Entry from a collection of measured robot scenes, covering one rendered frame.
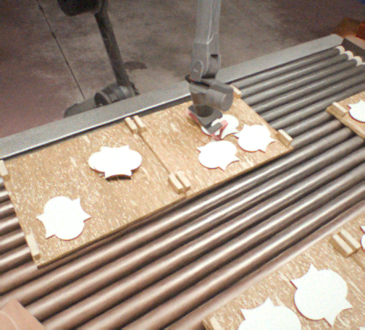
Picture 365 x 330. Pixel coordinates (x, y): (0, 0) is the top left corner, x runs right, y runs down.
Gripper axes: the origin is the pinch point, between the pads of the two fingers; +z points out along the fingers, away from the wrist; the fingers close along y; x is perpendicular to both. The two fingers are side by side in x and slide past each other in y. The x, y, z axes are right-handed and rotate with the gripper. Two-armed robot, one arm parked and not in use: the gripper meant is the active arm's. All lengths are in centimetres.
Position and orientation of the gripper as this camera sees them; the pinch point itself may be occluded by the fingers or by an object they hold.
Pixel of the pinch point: (209, 129)
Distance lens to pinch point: 118.5
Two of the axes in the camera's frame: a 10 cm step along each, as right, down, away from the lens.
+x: -8.1, 5.5, -2.0
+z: 2.2, 6.0, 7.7
